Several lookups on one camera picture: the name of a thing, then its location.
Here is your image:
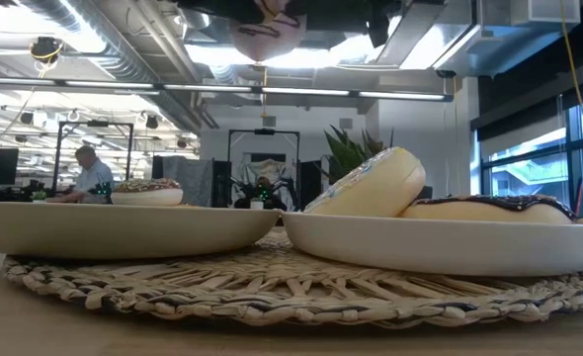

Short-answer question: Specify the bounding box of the large pink drizzled donut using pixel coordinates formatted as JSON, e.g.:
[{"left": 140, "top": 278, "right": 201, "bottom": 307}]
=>
[{"left": 228, "top": 0, "right": 308, "bottom": 63}]

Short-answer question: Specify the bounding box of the large mint green donut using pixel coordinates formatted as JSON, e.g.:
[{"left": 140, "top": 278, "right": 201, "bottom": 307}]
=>
[{"left": 304, "top": 146, "right": 427, "bottom": 219}]

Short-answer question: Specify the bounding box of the small chocolate sprinkled donut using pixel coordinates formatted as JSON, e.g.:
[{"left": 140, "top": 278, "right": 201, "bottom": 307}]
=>
[{"left": 110, "top": 177, "right": 185, "bottom": 207}]

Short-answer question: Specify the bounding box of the large chocolate glazed donut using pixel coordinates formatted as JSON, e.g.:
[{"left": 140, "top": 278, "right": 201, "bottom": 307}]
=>
[{"left": 398, "top": 194, "right": 580, "bottom": 225}]

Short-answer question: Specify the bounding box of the long ceiling light strip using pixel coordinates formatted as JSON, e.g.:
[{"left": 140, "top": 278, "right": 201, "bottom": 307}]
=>
[{"left": 0, "top": 76, "right": 455, "bottom": 103}]

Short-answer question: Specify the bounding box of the green succulent plant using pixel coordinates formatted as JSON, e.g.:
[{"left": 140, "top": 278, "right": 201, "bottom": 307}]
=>
[{"left": 323, "top": 124, "right": 396, "bottom": 185}]

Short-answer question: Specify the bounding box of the pale patterned cloth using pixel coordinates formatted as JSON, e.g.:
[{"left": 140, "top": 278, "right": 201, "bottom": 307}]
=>
[{"left": 235, "top": 158, "right": 292, "bottom": 199}]

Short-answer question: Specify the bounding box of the grey cloth panel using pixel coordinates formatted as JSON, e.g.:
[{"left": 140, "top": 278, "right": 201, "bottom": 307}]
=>
[{"left": 161, "top": 155, "right": 214, "bottom": 208}]

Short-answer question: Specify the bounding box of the person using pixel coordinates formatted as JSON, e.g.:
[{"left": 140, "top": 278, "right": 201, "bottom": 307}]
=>
[{"left": 46, "top": 144, "right": 116, "bottom": 205}]

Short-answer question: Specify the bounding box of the pale green round plate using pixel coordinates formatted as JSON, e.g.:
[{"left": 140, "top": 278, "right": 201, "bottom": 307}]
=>
[{"left": 0, "top": 201, "right": 282, "bottom": 261}]

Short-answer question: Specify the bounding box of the white round plate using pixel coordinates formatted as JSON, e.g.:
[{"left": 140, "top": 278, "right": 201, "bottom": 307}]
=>
[{"left": 281, "top": 211, "right": 583, "bottom": 277}]

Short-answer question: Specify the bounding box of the round woven straw placemat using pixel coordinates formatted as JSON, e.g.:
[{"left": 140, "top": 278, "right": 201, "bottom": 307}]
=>
[{"left": 2, "top": 226, "right": 583, "bottom": 328}]

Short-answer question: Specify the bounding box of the black background rig frame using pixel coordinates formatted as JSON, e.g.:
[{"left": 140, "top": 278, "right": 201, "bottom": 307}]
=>
[
  {"left": 227, "top": 128, "right": 301, "bottom": 209},
  {"left": 52, "top": 121, "right": 135, "bottom": 195}
]

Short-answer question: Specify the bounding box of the black ceiling camera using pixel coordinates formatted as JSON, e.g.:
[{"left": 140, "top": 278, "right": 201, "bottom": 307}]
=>
[{"left": 29, "top": 37, "right": 64, "bottom": 64}]

